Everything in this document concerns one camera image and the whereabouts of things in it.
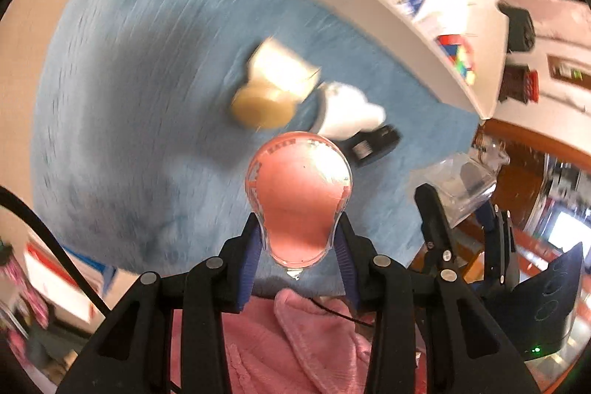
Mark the clear plastic bottle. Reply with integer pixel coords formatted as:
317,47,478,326
408,153,497,227

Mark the black power adapter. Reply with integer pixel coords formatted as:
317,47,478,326
344,124,402,166

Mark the pink oval compact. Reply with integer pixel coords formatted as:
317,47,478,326
245,131,353,271

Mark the white plastic scoop device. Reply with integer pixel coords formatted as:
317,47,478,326
311,82,387,141

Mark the multicolour puzzle cube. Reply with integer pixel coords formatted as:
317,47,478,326
436,34,476,86

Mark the round gold tape measure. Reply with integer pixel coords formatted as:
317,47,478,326
230,83,297,129

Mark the beige small box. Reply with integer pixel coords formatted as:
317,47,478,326
247,37,321,103

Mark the dark wicker basket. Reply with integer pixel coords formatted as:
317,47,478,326
498,64,540,105

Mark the blue plush table cloth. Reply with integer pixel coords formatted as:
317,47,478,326
31,0,479,275

